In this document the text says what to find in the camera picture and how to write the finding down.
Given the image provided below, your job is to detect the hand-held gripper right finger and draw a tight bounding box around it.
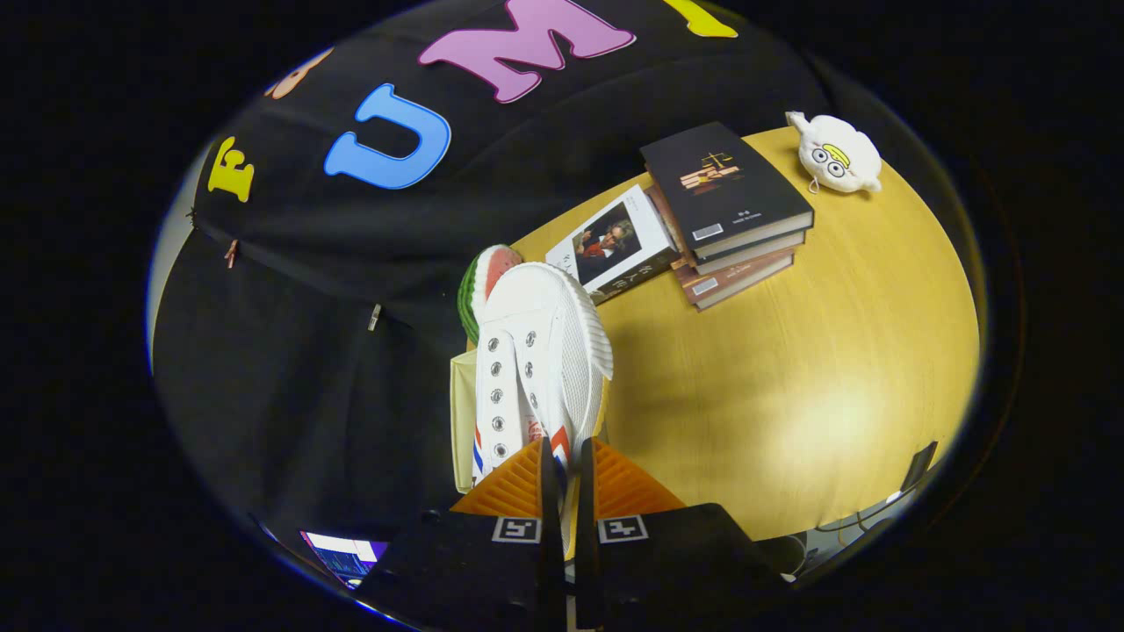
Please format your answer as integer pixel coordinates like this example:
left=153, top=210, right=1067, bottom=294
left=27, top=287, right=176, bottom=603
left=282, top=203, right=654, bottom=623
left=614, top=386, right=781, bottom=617
left=575, top=436, right=791, bottom=632

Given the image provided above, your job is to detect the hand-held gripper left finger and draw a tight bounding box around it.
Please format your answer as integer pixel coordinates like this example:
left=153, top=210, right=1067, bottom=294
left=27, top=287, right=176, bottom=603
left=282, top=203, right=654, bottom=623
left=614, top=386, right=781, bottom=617
left=356, top=436, right=567, bottom=632

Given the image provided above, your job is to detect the beige fabric storage box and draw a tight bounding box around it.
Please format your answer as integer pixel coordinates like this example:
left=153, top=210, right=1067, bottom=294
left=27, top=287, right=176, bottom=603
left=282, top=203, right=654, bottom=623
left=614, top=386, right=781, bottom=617
left=450, top=349, right=609, bottom=563

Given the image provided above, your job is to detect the white canvas shoe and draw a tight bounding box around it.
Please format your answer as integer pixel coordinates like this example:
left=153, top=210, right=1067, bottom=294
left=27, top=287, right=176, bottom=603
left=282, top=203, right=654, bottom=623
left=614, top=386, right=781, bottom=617
left=472, top=261, right=614, bottom=554

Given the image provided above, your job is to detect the computer monitor screen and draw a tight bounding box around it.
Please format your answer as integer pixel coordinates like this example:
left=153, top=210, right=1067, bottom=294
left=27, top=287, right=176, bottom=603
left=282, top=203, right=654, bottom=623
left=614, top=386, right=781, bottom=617
left=299, top=529, right=389, bottom=589

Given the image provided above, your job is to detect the watermelon slice toy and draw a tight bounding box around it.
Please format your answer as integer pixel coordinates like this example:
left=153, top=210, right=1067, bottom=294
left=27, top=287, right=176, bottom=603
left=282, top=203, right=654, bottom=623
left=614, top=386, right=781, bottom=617
left=457, top=244, right=525, bottom=345

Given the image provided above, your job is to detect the brown cover book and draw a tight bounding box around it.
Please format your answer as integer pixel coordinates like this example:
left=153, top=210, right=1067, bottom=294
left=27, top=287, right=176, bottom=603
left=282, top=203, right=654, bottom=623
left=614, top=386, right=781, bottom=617
left=672, top=248, right=798, bottom=312

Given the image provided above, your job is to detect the white book with portrait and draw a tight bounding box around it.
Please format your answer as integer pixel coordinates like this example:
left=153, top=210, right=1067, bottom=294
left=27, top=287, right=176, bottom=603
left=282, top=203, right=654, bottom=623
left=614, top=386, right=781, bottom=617
left=544, top=183, right=681, bottom=306

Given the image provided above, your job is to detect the dark book with white pages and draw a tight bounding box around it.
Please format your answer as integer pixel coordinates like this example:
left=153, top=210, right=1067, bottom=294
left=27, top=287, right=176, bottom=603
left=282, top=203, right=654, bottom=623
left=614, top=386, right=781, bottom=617
left=650, top=184, right=807, bottom=276

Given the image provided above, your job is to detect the dark flat panel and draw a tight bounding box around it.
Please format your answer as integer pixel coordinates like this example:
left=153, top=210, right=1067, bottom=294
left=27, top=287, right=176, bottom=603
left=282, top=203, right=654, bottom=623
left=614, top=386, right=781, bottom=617
left=900, top=441, right=939, bottom=492

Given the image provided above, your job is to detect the black hardcover book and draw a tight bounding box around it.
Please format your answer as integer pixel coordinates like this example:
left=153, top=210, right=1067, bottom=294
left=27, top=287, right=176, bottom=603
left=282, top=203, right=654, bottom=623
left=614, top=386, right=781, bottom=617
left=639, top=121, right=816, bottom=262

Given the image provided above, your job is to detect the white plush toy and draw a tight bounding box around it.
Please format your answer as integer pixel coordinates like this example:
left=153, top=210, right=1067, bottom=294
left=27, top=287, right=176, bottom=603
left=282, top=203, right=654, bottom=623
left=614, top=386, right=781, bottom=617
left=785, top=111, right=883, bottom=195

